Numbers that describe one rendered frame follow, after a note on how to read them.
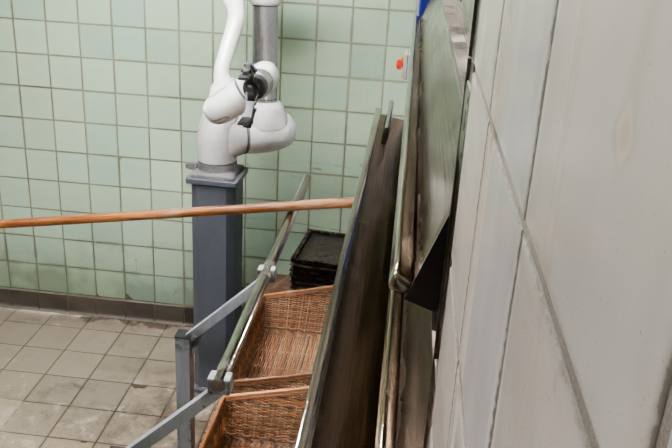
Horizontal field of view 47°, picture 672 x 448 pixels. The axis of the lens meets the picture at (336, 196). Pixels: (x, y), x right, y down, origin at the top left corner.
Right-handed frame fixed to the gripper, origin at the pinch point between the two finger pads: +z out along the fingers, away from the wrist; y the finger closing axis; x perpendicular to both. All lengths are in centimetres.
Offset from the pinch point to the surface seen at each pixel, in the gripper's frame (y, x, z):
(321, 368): 5, -38, 126
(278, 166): 60, 7, -116
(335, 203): 26.2, -29.7, 9.4
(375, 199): 8, -42, 51
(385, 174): 8, -44, 32
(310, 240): 66, -16, -50
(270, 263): 31, -16, 43
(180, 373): 64, 7, 46
